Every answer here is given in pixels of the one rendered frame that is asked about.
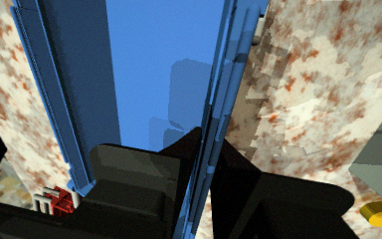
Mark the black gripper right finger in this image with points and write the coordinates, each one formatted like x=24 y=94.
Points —
x=238 y=186

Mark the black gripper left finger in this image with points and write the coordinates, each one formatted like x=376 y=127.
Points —
x=167 y=170

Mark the yellow short cylinder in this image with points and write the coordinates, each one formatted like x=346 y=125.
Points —
x=372 y=212

